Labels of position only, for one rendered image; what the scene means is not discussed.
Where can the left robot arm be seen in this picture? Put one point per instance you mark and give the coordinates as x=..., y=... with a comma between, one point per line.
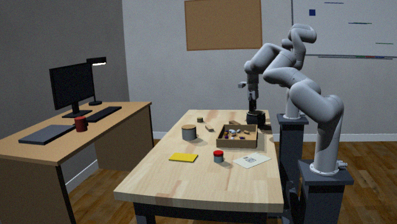
x=305, y=94

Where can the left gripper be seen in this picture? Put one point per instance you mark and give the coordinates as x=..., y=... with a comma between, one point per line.
x=253, y=94

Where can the grey round pot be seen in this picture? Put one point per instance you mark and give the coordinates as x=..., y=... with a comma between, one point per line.
x=256, y=117

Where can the white recipe card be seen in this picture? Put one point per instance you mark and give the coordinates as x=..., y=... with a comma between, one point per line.
x=251, y=160

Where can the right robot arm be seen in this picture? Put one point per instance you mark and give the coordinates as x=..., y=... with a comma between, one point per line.
x=298, y=34

